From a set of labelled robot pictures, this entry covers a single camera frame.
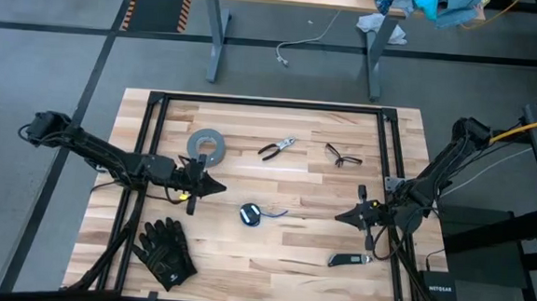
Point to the clear safety glasses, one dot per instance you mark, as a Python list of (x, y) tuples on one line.
[(340, 160)]

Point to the pile of clothes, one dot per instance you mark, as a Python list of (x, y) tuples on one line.
[(445, 9)]

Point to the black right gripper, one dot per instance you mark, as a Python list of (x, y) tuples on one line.
[(369, 215)]

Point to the grey duct tape roll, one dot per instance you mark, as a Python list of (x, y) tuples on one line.
[(213, 140)]

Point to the black work glove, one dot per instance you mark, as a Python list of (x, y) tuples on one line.
[(164, 256)]

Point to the black hazard-striped floor mat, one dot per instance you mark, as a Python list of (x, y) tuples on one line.
[(157, 13)]

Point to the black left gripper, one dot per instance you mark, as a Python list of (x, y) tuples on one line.
[(192, 178)]

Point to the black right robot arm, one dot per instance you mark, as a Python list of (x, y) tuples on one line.
[(440, 172)]

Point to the black Netgear network switch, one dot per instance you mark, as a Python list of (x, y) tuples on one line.
[(439, 289)]

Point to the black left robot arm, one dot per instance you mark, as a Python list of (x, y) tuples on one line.
[(109, 157)]

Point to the black utility knife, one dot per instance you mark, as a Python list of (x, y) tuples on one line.
[(341, 260)]

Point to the white cloth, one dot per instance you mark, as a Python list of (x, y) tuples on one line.
[(379, 24)]

